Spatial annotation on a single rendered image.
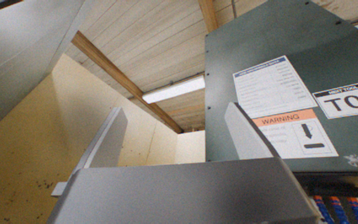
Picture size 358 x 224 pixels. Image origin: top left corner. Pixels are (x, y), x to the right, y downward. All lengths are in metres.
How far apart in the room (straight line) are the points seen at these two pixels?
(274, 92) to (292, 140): 0.14
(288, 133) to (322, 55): 0.25
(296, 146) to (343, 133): 0.08
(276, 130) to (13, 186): 1.12
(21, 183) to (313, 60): 1.29
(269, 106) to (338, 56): 0.20
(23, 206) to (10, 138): 0.34
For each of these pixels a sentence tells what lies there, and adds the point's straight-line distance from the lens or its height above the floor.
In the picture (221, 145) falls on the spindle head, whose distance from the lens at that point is 0.37.
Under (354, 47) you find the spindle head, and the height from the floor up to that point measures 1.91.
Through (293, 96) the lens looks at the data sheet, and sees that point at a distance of 0.42.
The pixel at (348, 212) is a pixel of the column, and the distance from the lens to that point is 1.05.
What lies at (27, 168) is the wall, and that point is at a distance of 1.04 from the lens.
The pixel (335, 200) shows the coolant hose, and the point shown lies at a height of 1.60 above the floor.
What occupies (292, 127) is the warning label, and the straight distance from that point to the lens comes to 0.37.
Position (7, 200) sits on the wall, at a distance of 1.05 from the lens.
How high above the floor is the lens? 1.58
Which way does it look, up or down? 34 degrees up
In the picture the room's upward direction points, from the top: 8 degrees clockwise
